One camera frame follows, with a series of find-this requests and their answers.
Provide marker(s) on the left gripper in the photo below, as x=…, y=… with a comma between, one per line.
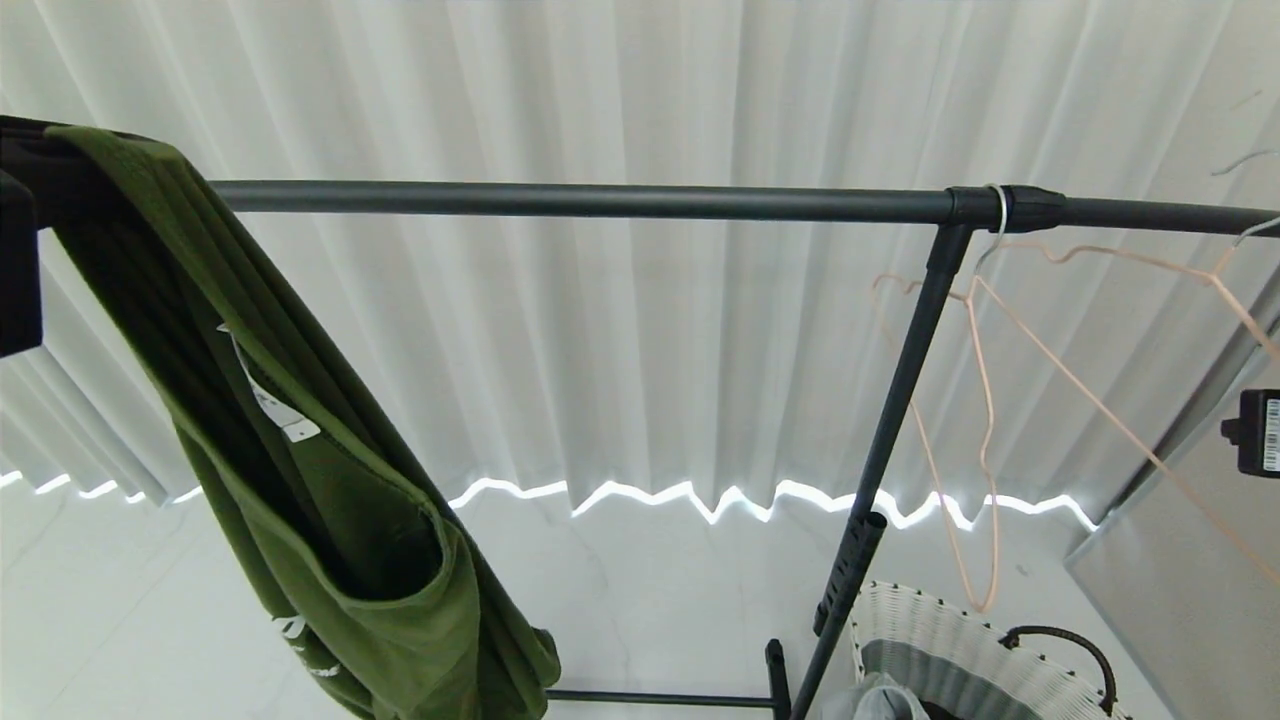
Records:
x=18, y=260

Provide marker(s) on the green printed shirt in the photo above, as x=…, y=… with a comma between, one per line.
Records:
x=330, y=520

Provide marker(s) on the black clothes rack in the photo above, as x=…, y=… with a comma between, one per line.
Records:
x=600, y=200

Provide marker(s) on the white laundry basket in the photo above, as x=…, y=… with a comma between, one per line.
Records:
x=930, y=625

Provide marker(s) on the white curtain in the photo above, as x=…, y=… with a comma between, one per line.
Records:
x=600, y=350

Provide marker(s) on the pale grey garment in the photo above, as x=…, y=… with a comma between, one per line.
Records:
x=885, y=700

